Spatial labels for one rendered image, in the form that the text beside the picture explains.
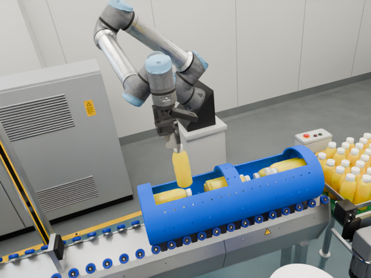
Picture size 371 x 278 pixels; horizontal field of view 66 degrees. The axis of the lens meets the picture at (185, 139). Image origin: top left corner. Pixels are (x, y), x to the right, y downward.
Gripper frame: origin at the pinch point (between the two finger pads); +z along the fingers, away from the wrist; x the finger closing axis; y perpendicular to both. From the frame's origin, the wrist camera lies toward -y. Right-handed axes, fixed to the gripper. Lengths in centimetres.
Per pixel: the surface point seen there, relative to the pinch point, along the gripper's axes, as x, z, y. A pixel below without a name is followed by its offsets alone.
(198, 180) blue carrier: -18.7, 34.2, -10.8
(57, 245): -3, 36, 61
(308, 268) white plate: 40, 42, -35
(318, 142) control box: -29, 39, -92
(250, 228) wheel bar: 6, 53, -29
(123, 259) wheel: 6, 48, 34
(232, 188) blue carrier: 4.4, 25.5, -20.6
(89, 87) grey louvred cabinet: -148, 10, 43
